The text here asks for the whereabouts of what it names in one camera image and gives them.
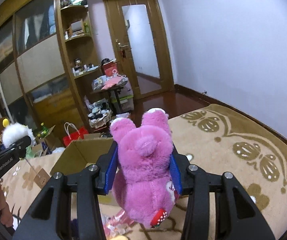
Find small black side table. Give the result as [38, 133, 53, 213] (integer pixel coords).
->
[90, 81, 128, 115]

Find lace trimmed basket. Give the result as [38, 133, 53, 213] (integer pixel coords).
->
[88, 107, 112, 128]

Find purple haired doll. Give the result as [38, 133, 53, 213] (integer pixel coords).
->
[70, 219, 79, 240]

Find pink plastic pack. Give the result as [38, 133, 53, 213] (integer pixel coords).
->
[101, 209, 134, 239]

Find large wooden wardrobe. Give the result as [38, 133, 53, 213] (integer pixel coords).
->
[0, 0, 99, 136]

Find wooden door with glass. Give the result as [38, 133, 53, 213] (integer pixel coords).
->
[103, 0, 174, 99]

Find red box on shelf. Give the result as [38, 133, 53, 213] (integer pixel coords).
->
[102, 61, 118, 76]

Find person's left hand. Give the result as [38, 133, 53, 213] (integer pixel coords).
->
[0, 185, 13, 228]

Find red paper gift bag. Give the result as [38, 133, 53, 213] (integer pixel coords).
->
[63, 122, 89, 147]

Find white round plush toy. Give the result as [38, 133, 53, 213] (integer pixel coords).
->
[1, 119, 36, 148]

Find green glass bottle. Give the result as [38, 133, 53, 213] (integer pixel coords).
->
[40, 123, 48, 138]

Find magenta plush bear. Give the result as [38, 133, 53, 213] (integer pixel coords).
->
[110, 108, 179, 228]

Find yellow plush toy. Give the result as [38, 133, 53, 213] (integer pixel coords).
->
[110, 235, 129, 240]

